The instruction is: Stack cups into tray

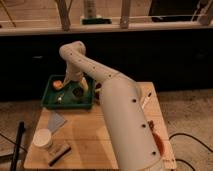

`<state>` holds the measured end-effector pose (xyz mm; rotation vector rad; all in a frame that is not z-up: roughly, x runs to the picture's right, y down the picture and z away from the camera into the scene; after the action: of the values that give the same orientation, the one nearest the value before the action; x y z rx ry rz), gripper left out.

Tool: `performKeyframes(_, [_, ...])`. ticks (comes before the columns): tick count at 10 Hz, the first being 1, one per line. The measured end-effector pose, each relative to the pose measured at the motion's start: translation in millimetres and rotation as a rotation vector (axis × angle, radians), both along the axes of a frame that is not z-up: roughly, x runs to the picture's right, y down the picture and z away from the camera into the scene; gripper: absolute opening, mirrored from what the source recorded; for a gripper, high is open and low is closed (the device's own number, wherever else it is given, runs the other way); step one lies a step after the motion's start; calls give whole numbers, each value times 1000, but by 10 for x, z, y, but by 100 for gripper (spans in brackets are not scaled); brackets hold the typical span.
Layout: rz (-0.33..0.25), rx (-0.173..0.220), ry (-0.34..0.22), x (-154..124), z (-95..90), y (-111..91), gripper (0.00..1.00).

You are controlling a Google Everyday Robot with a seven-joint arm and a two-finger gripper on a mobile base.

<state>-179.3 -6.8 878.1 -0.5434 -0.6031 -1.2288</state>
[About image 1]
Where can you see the small metal spoon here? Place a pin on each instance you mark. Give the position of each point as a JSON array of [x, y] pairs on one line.
[[59, 99]]

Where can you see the black pole stand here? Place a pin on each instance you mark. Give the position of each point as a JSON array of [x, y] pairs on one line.
[[15, 156]]

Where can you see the dark green cup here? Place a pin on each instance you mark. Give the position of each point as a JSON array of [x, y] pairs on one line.
[[78, 93]]

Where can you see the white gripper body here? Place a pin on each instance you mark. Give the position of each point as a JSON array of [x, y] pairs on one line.
[[76, 76]]

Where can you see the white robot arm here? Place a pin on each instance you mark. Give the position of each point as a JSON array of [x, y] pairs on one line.
[[131, 137]]

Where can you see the white black marker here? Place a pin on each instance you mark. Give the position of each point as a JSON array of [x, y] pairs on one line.
[[146, 100]]

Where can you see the green plastic tray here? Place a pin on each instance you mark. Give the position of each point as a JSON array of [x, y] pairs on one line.
[[69, 101]]

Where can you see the grey cloth sponge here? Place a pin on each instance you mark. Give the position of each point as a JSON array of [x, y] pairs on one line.
[[55, 122]]

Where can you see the dark brown bowl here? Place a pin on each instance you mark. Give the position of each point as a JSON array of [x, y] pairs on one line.
[[97, 91]]

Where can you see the dark grapes bunch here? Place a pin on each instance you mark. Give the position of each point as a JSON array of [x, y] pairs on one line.
[[151, 125]]

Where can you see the orange toy food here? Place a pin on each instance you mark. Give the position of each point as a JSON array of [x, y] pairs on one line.
[[57, 85]]

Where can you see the orange bowl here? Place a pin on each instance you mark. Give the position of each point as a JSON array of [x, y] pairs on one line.
[[159, 143]]

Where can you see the white paper cup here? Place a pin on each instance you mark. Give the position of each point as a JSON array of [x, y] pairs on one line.
[[43, 138]]

